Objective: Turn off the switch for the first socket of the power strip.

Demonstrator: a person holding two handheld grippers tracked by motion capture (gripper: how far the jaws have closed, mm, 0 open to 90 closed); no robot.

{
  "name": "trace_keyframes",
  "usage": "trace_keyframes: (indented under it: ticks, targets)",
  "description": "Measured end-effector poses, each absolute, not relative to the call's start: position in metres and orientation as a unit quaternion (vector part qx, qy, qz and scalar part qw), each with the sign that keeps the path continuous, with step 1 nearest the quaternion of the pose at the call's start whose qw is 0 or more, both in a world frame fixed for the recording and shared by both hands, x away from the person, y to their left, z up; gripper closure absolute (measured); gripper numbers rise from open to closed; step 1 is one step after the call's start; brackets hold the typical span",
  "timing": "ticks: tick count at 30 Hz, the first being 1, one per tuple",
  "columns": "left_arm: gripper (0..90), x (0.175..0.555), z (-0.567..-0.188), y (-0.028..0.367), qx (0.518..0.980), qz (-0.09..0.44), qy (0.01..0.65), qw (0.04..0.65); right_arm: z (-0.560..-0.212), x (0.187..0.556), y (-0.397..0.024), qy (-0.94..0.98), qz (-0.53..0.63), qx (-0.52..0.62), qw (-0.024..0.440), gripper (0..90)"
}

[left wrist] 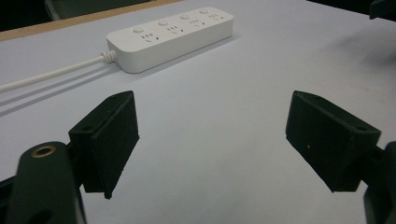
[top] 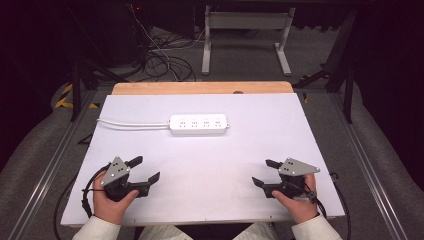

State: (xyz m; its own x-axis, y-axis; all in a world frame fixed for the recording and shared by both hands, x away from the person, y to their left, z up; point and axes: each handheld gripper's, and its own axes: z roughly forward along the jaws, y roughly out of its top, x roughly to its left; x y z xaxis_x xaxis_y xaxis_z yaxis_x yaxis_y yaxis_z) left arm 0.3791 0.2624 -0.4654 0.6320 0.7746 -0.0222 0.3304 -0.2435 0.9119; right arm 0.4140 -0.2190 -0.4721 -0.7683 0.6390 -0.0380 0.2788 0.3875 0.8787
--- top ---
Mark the person's left leg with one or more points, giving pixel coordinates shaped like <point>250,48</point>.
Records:
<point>166,233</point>

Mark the white power strip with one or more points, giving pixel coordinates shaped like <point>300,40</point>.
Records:
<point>198,124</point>

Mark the black metal stand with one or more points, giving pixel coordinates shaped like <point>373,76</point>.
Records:
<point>348,93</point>
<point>76,90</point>

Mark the person's right leg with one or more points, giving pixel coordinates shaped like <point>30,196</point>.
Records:
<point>256,232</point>

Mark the white metal table frame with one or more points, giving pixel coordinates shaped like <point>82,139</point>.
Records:
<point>246,20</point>

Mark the person's leg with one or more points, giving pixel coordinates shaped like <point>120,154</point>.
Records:
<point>256,232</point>
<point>166,233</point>

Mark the person's left hand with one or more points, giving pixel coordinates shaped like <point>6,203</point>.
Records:
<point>108,206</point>

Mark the metal floor rail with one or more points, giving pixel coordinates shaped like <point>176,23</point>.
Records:
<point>370,173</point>
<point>50,173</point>

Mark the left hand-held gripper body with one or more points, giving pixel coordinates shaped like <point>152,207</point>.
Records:
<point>115,168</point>

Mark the wooden board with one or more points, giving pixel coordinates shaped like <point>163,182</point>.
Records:
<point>200,88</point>

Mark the yellow black floor tape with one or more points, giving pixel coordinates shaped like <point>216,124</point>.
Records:
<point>65,96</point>

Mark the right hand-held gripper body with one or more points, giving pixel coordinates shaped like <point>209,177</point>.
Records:
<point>295,168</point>

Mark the person's right hand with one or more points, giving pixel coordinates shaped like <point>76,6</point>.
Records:
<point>300,208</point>

